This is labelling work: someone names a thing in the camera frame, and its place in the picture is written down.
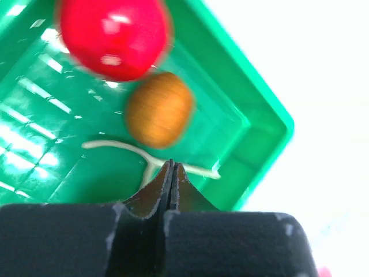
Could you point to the red fake apple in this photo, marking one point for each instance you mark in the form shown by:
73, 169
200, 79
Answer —
119, 40

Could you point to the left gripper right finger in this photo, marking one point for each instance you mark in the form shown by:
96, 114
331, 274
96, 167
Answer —
202, 241

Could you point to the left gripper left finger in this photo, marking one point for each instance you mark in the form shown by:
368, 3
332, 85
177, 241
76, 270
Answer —
111, 239

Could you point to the green plastic tray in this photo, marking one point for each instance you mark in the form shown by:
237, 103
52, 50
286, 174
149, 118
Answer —
50, 106

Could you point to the small brown-orange fake fruit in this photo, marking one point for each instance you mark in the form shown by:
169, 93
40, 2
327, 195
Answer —
159, 110

